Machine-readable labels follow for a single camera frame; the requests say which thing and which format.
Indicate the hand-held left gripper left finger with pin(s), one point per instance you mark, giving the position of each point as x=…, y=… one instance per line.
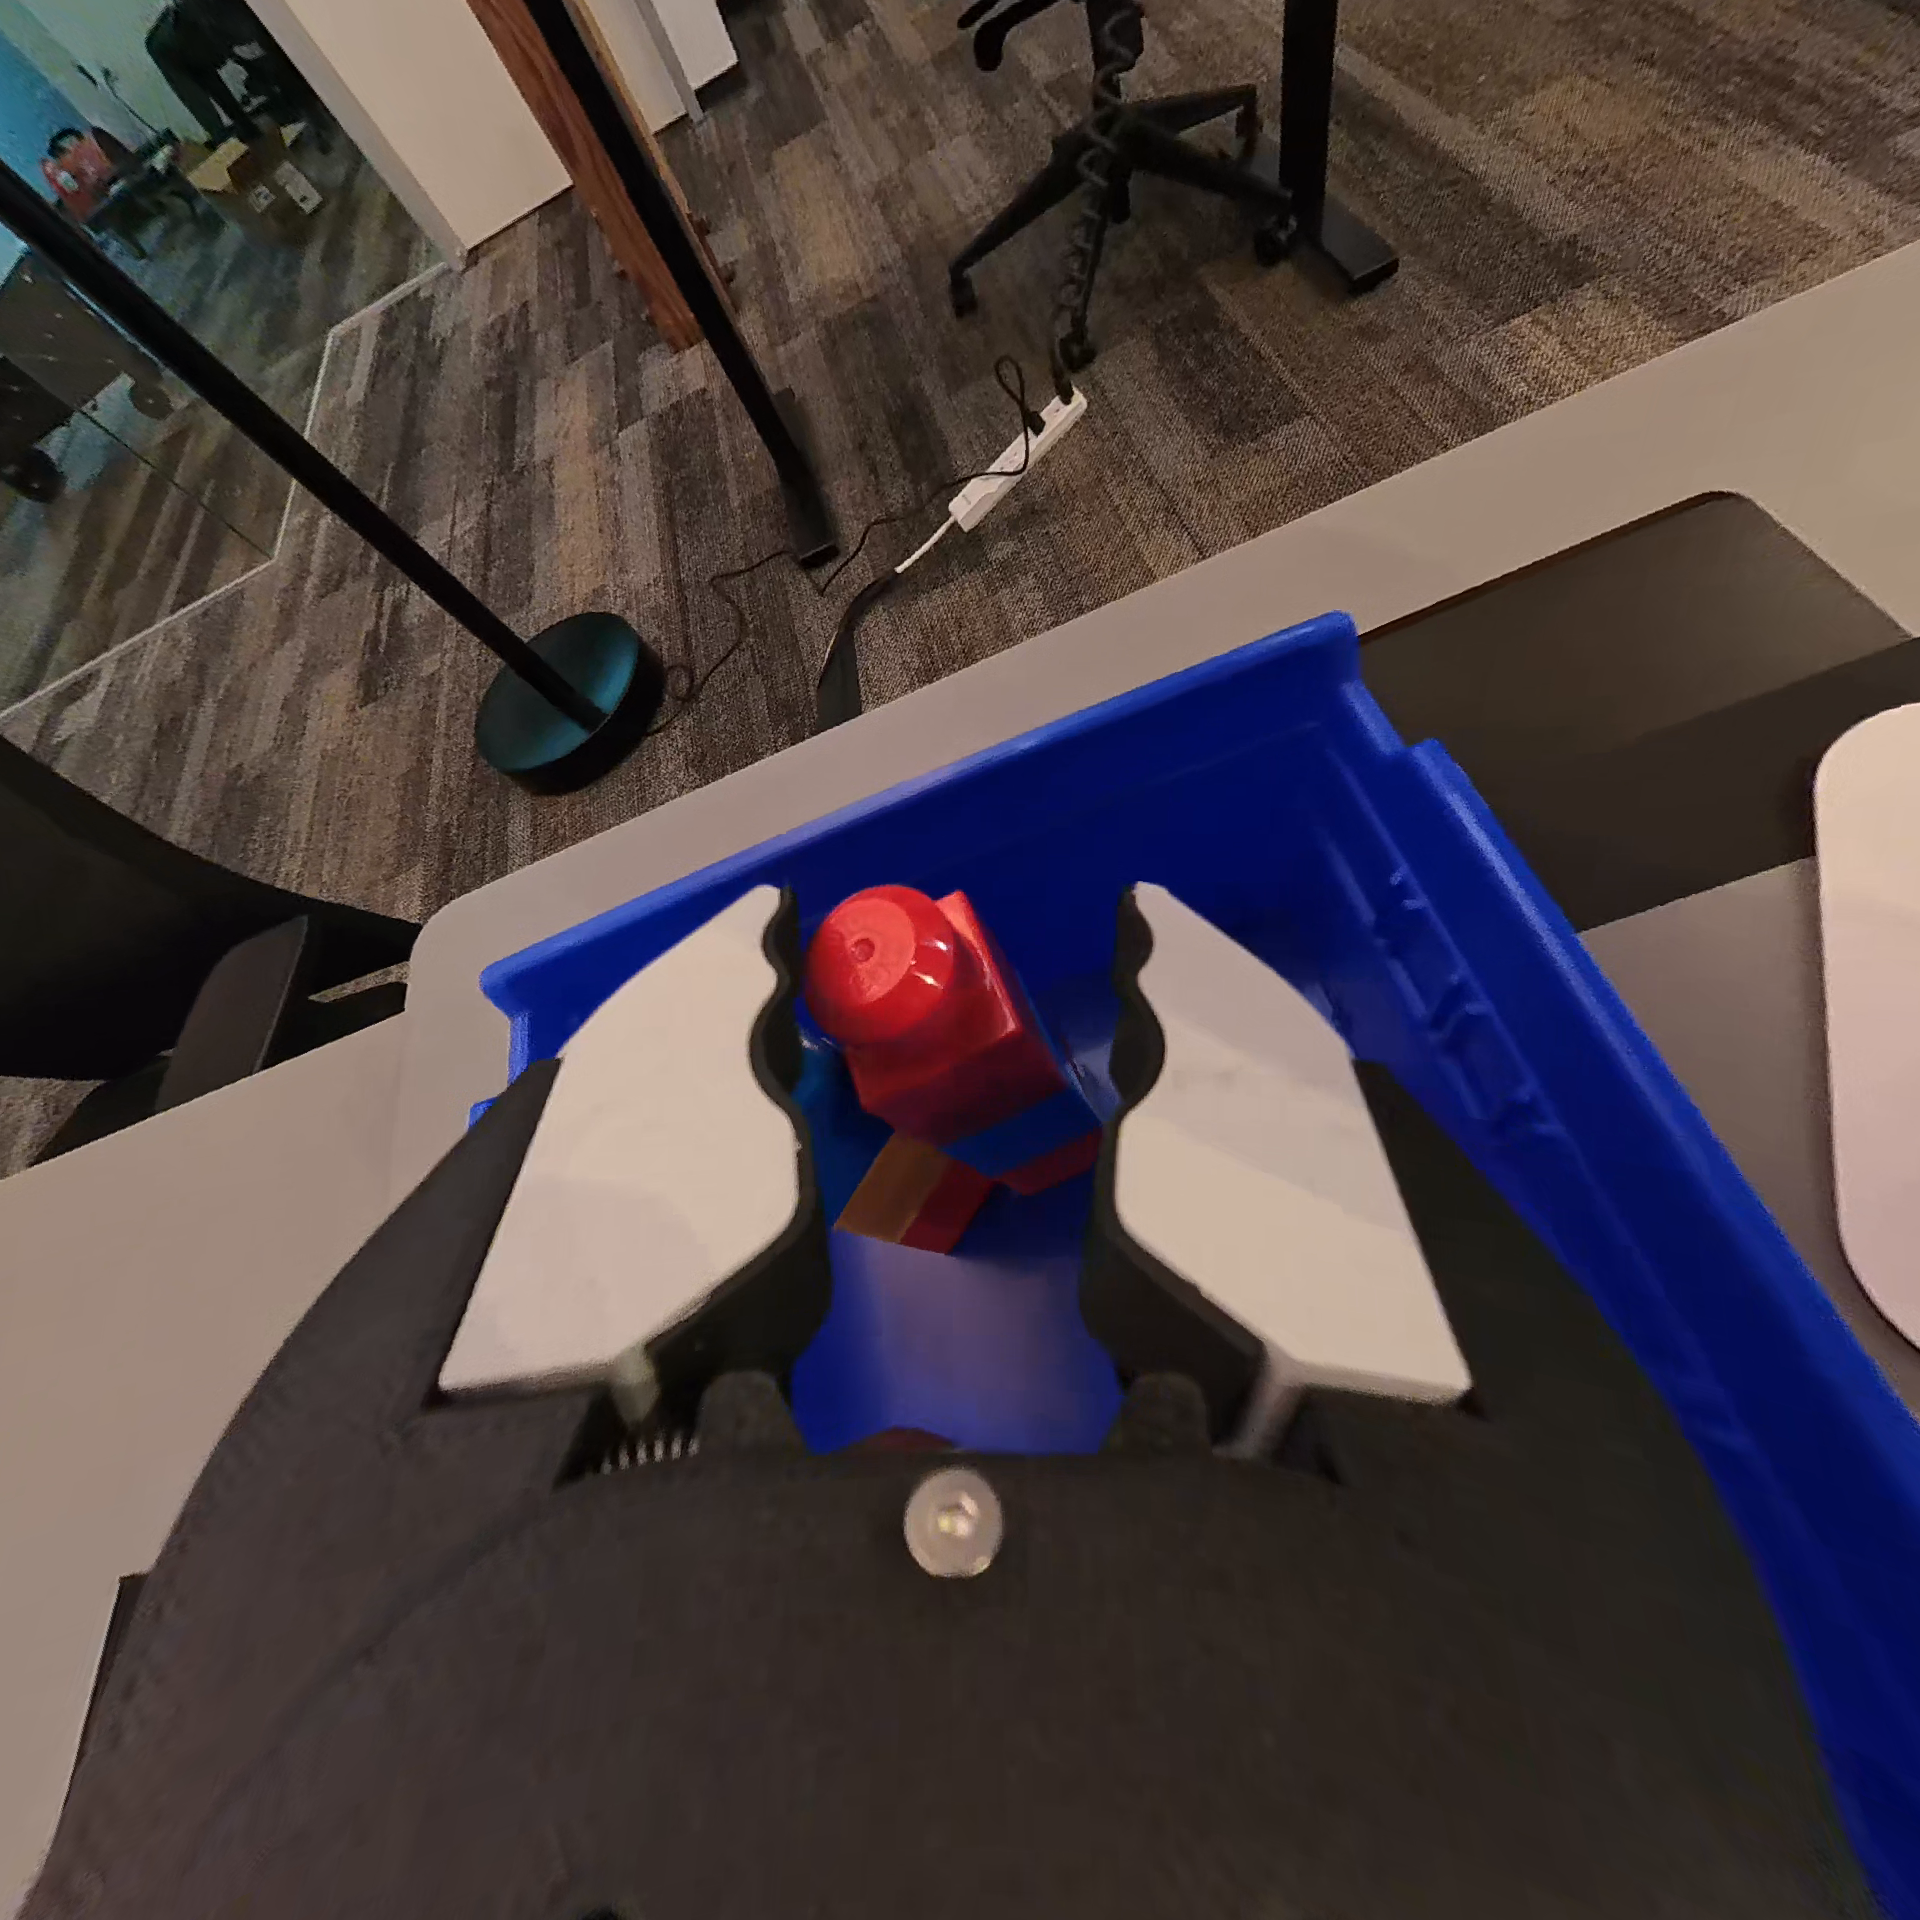
x=646, y=1185

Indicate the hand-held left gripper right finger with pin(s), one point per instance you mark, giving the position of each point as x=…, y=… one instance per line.
x=1276, y=1200

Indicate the blue plastic bin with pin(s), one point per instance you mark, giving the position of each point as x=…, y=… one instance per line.
x=1500, y=975

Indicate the red-topped block tower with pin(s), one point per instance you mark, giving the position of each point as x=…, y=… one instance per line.
x=931, y=1035

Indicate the grey desk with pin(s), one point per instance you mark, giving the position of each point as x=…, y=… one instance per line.
x=225, y=1275

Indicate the black desk leg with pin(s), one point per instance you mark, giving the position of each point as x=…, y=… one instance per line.
x=1329, y=148

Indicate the black stanchion round base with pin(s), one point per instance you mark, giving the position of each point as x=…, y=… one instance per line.
x=578, y=705

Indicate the instruction sheet on stand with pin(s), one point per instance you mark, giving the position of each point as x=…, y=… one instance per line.
x=1875, y=1050

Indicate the white power strip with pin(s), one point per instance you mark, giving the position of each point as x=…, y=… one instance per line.
x=1019, y=450

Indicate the black office chair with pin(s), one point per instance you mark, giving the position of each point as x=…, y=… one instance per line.
x=1108, y=148

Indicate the black frame post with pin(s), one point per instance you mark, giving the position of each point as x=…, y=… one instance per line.
x=705, y=300

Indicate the wooden post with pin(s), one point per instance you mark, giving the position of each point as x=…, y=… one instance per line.
x=628, y=194

